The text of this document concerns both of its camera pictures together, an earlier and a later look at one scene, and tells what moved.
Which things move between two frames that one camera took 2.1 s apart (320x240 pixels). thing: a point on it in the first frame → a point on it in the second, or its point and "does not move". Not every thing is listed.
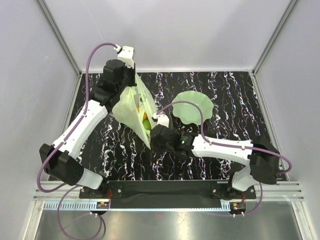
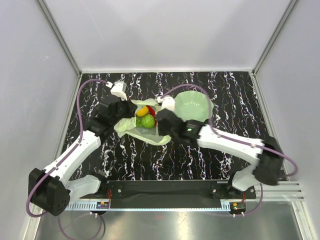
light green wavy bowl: (188, 113) does not move
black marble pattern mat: (114, 154) does not move
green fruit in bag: (146, 124) does not move
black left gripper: (132, 72) → (131, 107)
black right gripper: (154, 147) → (161, 132)
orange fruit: (145, 116) → (142, 112)
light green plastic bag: (134, 105) → (129, 127)
